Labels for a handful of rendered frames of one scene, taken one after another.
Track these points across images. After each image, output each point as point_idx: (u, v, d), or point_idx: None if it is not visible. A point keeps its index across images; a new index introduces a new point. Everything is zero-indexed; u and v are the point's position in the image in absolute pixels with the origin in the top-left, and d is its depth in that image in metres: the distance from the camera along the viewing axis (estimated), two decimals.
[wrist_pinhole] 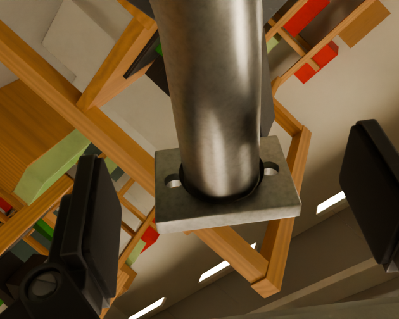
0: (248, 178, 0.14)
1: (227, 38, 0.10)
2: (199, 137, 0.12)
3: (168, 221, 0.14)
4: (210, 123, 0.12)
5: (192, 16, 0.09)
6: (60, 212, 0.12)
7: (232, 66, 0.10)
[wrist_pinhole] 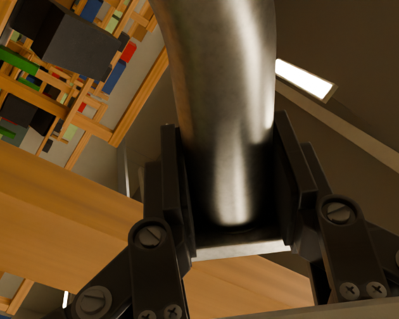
0: (259, 207, 0.13)
1: (239, 63, 0.09)
2: (209, 165, 0.12)
3: None
4: (220, 150, 0.11)
5: (203, 40, 0.09)
6: (146, 176, 0.13)
7: (244, 92, 0.10)
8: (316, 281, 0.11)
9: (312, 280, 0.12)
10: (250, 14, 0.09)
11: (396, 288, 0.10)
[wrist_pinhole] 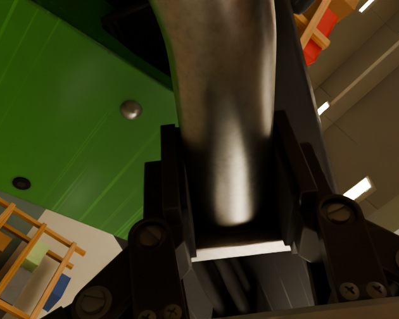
0: (259, 207, 0.13)
1: (239, 63, 0.09)
2: (209, 165, 0.12)
3: None
4: (220, 150, 0.11)
5: (203, 40, 0.09)
6: (146, 176, 0.13)
7: (244, 92, 0.10)
8: (316, 281, 0.11)
9: (312, 280, 0.12)
10: (250, 14, 0.09)
11: (396, 288, 0.10)
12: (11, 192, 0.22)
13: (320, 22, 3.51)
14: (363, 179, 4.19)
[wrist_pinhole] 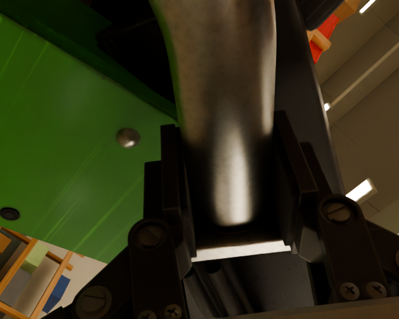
0: (259, 207, 0.13)
1: (239, 63, 0.09)
2: (209, 165, 0.12)
3: None
4: (220, 150, 0.11)
5: (203, 40, 0.09)
6: (146, 176, 0.13)
7: (244, 92, 0.10)
8: (316, 281, 0.11)
9: (312, 280, 0.12)
10: (250, 14, 0.09)
11: (396, 288, 0.10)
12: None
13: (321, 23, 3.50)
14: (363, 181, 4.17)
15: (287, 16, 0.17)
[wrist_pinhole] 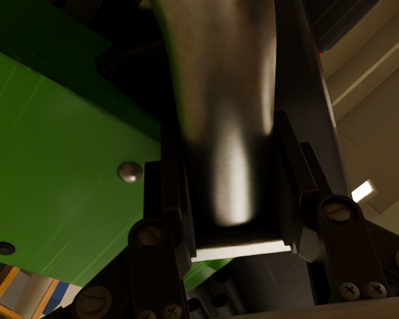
0: (259, 207, 0.13)
1: (239, 63, 0.09)
2: (209, 165, 0.12)
3: None
4: (220, 150, 0.11)
5: (203, 40, 0.09)
6: (146, 176, 0.13)
7: (244, 92, 0.10)
8: (316, 281, 0.11)
9: (312, 280, 0.12)
10: (250, 14, 0.09)
11: (396, 288, 0.10)
12: None
13: None
14: (364, 182, 4.16)
15: (299, 42, 0.16)
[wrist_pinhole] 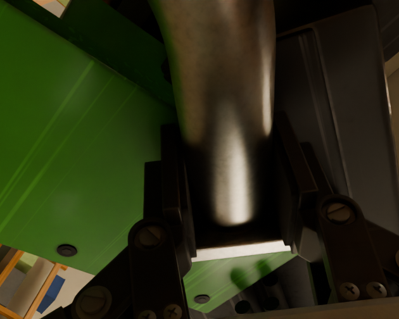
0: (259, 207, 0.13)
1: (239, 63, 0.09)
2: (209, 165, 0.12)
3: None
4: (220, 150, 0.11)
5: (202, 41, 0.09)
6: (146, 176, 0.13)
7: (244, 92, 0.10)
8: (316, 281, 0.11)
9: (312, 280, 0.12)
10: (249, 14, 0.09)
11: (396, 288, 0.10)
12: (53, 259, 0.20)
13: None
14: None
15: (369, 54, 0.17)
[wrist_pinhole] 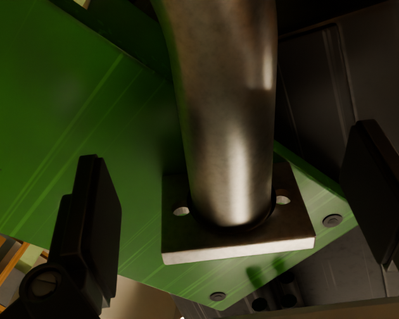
0: (259, 207, 0.13)
1: (240, 63, 0.09)
2: (209, 165, 0.12)
3: (175, 251, 0.13)
4: (221, 150, 0.11)
5: (205, 40, 0.09)
6: (60, 212, 0.12)
7: (246, 92, 0.10)
8: None
9: None
10: (252, 14, 0.09)
11: None
12: None
13: None
14: None
15: (393, 49, 0.17)
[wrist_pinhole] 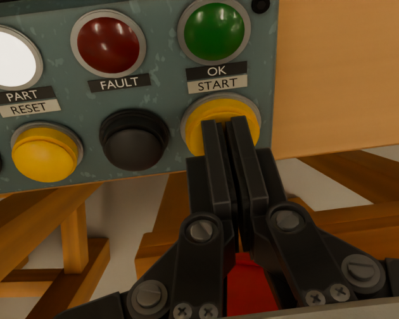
0: None
1: None
2: None
3: None
4: None
5: None
6: (189, 171, 0.13)
7: None
8: (278, 290, 0.11)
9: (273, 290, 0.11)
10: None
11: (348, 299, 0.10)
12: None
13: None
14: None
15: None
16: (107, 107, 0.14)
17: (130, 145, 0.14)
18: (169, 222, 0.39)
